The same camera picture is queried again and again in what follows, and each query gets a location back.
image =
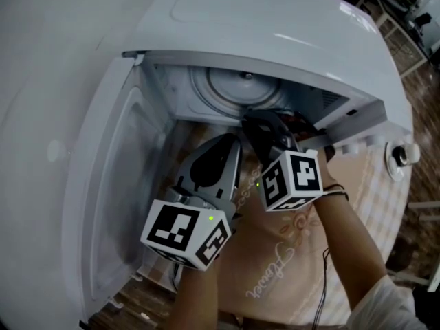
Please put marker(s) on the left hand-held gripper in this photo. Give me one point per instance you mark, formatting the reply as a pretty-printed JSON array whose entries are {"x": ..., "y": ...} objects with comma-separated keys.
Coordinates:
[{"x": 172, "y": 229}]

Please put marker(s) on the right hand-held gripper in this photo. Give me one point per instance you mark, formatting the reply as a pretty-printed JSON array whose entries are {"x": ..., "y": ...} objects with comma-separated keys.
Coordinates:
[{"x": 302, "y": 177}]

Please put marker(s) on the person's right forearm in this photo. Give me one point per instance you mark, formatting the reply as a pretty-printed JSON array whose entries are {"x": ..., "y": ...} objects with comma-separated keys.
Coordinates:
[{"x": 350, "y": 236}]

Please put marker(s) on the person's left forearm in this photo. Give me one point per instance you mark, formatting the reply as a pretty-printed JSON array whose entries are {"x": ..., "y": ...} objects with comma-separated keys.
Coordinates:
[{"x": 199, "y": 297}]

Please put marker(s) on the person's right hand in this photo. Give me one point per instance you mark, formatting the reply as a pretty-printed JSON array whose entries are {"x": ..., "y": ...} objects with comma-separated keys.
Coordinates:
[{"x": 299, "y": 126}]

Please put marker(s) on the white microwave oven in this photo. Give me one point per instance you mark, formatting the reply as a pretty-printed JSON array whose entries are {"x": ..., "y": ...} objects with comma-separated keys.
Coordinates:
[{"x": 258, "y": 29}]

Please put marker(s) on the white round dish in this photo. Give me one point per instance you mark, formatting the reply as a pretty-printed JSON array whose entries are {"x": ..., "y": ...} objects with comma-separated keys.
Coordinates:
[{"x": 392, "y": 170}]

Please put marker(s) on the black and white cup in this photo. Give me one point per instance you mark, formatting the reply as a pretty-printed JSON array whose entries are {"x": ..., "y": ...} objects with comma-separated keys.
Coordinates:
[{"x": 409, "y": 153}]

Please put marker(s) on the person's white shirt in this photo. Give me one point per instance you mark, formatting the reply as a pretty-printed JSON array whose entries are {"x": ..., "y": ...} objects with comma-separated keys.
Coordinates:
[{"x": 385, "y": 308}]

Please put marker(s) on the white side table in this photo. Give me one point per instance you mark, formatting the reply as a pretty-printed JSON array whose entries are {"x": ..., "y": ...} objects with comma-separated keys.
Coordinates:
[{"x": 434, "y": 273}]

